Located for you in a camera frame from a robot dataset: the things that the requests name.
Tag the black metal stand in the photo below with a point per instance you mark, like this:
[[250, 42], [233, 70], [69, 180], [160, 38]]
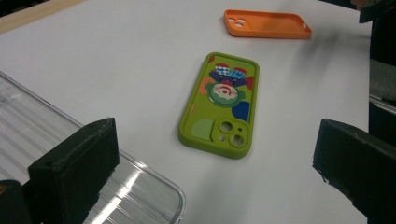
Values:
[[384, 40]]

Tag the orange phone case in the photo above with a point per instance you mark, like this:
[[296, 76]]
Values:
[[271, 27]]

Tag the metal floor rail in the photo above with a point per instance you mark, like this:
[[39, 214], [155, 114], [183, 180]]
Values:
[[384, 102]]

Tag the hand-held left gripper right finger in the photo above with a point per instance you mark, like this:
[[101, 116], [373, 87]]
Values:
[[358, 161]]

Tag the green cartoon phone case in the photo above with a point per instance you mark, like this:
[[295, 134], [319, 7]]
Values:
[[211, 115]]

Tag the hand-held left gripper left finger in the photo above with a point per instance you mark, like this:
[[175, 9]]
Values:
[[74, 168]]

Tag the clear plastic tray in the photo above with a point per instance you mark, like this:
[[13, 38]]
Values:
[[31, 124]]

